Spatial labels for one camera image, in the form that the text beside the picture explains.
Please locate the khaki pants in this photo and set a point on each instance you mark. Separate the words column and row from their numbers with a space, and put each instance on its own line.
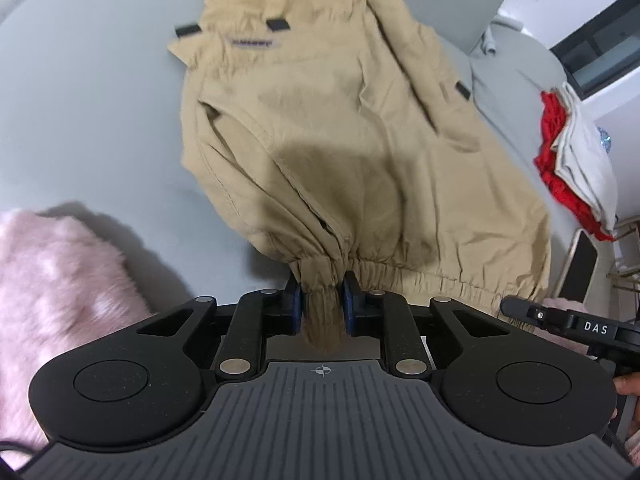
column 350, row 135

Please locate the grey sofa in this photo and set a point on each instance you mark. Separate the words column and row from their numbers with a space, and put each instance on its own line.
column 100, row 110

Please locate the off-white folded garment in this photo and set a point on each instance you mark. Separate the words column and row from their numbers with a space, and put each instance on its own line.
column 585, row 160

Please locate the smartphone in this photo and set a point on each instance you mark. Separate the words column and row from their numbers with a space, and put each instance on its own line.
column 580, row 270

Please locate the person's right hand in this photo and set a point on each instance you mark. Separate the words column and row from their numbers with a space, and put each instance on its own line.
column 627, row 385

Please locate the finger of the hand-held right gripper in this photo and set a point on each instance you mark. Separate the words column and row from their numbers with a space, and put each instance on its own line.
column 530, row 314

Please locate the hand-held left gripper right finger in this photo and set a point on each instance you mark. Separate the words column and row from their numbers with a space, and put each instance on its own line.
column 346, row 310

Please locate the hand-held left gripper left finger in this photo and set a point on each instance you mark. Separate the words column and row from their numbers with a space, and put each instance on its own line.
column 297, row 307

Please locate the red garment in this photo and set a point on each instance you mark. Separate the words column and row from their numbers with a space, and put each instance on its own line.
column 550, row 120

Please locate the dark window frame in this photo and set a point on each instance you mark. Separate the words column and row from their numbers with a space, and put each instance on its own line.
column 605, row 50

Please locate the wooden chair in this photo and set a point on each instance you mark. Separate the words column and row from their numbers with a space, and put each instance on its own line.
column 627, row 232

